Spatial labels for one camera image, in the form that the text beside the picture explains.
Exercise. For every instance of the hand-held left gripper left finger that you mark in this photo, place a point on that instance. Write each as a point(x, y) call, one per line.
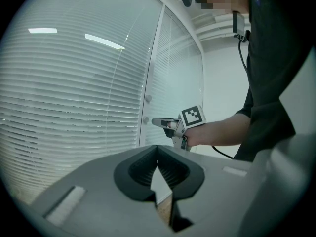
point(98, 186)

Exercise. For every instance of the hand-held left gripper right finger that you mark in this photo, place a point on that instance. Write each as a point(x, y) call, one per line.
point(217, 194)

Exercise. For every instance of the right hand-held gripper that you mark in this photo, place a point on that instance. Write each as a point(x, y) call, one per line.
point(192, 116)

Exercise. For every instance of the glass door with blinds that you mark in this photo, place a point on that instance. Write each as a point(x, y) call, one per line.
point(172, 83)

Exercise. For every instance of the person's right forearm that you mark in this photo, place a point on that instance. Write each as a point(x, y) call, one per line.
point(222, 132)

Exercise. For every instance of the person's black shirt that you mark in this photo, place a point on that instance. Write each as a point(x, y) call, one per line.
point(276, 70)

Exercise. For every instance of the small black neck device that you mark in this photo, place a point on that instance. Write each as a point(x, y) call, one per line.
point(238, 23)

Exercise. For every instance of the grey window frame post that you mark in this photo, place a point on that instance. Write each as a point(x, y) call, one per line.
point(150, 78)

